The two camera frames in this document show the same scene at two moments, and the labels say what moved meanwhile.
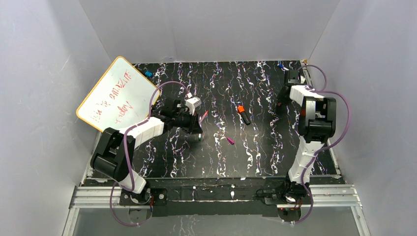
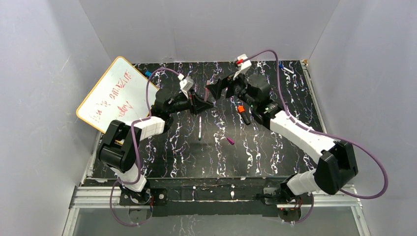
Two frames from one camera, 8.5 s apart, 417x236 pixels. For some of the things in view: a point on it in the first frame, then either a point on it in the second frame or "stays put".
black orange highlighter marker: (241, 109) stays put
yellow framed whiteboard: (121, 90) stays put
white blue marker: (282, 67) stays put
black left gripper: (196, 123) to (192, 103)
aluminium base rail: (327, 196) stays put
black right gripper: (283, 90) to (229, 86)
